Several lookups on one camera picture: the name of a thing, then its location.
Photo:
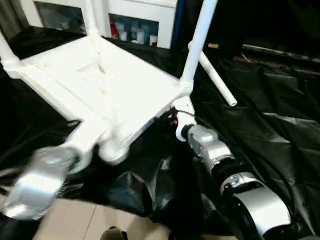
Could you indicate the white plastic table top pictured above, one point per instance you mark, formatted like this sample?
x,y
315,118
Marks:
x,y
100,85

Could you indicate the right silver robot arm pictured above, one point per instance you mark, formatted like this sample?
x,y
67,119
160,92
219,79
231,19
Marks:
x,y
235,180

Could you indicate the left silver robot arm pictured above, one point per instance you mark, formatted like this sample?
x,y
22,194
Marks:
x,y
40,175

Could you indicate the black plastic mat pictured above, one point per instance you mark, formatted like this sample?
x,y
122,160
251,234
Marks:
x,y
270,130

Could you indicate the white glass-door cabinet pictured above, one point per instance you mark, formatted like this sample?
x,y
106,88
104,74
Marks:
x,y
135,15

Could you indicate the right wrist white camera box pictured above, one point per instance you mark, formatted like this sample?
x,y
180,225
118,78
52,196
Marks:
x,y
184,112

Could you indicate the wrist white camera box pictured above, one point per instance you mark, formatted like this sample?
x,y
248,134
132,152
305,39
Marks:
x,y
184,112
87,140

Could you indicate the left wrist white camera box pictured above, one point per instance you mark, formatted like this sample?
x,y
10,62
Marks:
x,y
87,140

